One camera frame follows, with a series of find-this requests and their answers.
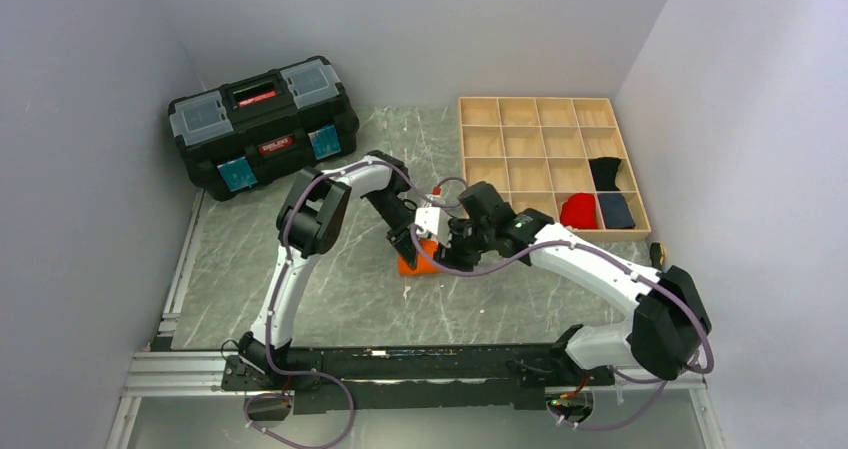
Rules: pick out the dark blue rolled underwear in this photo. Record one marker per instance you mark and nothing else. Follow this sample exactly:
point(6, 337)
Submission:
point(615, 211)

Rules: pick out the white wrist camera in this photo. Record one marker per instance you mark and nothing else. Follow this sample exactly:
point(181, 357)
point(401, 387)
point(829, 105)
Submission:
point(432, 223)
point(436, 199)

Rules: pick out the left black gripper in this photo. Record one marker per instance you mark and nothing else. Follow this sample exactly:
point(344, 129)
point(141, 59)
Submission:
point(403, 241)

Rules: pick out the black plastic toolbox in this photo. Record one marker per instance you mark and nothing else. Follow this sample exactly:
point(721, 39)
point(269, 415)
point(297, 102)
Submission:
point(254, 131)

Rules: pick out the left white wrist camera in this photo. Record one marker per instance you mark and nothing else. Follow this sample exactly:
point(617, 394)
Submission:
point(436, 199)

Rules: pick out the yellow black screwdriver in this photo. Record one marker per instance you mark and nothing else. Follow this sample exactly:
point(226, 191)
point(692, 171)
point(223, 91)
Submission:
point(657, 255)

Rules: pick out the black rolled underwear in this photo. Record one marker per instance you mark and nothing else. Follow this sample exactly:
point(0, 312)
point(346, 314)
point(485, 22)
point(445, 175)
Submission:
point(604, 171)

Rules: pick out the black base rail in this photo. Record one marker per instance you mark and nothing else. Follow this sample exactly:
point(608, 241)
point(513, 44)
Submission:
point(522, 376)

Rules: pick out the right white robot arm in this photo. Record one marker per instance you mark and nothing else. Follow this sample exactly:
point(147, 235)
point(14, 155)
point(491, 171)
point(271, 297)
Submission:
point(666, 326)

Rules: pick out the red rolled underwear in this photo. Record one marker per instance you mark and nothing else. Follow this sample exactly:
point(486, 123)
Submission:
point(578, 211)

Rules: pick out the wooden compartment tray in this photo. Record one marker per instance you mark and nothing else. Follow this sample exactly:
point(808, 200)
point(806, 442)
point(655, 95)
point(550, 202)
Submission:
point(535, 151)

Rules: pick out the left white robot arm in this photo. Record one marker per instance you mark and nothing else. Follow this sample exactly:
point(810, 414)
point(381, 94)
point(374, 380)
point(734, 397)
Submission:
point(309, 224)

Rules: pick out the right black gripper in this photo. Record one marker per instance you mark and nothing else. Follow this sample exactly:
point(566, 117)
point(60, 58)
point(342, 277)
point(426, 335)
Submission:
point(451, 255)

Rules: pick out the orange underwear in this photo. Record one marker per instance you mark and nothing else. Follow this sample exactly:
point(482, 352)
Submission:
point(422, 267)

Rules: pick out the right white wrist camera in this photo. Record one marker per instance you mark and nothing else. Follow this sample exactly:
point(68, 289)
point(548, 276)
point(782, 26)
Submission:
point(432, 223)

